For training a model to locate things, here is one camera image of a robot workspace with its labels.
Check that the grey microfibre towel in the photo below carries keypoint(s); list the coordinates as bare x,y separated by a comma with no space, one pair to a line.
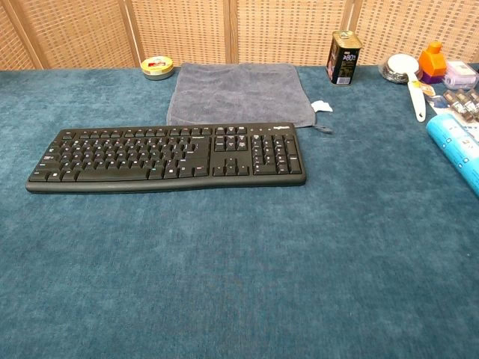
235,93

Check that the clear plastic box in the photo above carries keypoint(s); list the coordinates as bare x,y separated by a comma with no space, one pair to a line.
460,75

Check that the blue velvet tablecloth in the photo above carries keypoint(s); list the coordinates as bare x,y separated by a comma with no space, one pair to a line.
239,261

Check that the black and gold can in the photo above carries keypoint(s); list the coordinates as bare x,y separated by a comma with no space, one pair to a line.
343,60

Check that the black computer keyboard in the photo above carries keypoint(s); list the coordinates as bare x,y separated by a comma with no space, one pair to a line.
149,161

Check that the packaged brown items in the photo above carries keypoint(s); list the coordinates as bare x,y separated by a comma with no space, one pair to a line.
462,102

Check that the round yellow tin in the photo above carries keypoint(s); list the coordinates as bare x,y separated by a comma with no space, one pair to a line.
157,67

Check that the orange plastic bottle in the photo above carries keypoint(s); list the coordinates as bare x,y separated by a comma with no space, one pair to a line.
433,60

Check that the light blue printed roll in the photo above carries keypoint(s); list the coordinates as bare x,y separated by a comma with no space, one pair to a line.
456,149

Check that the folding rattan screen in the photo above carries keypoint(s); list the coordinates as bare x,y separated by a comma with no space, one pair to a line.
224,30

